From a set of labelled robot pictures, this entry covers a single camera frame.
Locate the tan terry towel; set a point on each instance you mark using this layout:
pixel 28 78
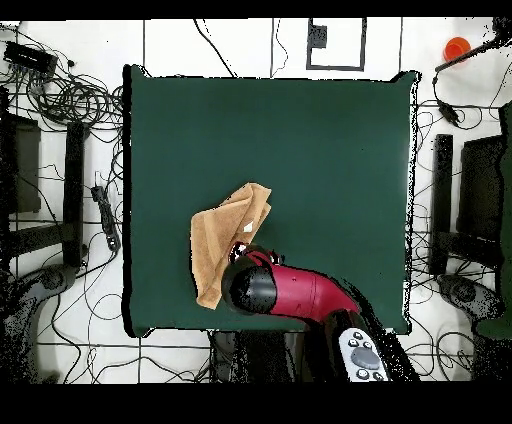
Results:
pixel 216 240

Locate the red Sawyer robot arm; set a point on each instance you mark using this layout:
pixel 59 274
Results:
pixel 304 292

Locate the dark green table cloth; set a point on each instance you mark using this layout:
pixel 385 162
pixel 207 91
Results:
pixel 340 160

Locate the black power strip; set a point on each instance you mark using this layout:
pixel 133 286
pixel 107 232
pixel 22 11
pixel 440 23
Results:
pixel 107 216

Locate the black stand bar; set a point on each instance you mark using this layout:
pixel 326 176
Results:
pixel 443 192
pixel 74 192

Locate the grey stand base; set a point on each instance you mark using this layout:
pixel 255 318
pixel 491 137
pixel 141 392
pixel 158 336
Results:
pixel 464 292
pixel 52 278

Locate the dark box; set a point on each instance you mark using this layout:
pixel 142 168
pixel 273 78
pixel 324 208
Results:
pixel 26 168
pixel 480 184

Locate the black power adapter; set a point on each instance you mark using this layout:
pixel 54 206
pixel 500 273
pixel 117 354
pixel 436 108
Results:
pixel 448 112

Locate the black electronics box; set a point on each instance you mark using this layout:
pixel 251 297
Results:
pixel 30 58

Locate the orange cup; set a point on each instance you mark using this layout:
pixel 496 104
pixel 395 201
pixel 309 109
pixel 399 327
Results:
pixel 456 48

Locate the black rod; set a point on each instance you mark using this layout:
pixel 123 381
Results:
pixel 464 56

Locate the grey square floor frame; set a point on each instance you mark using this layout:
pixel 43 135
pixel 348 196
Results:
pixel 336 67

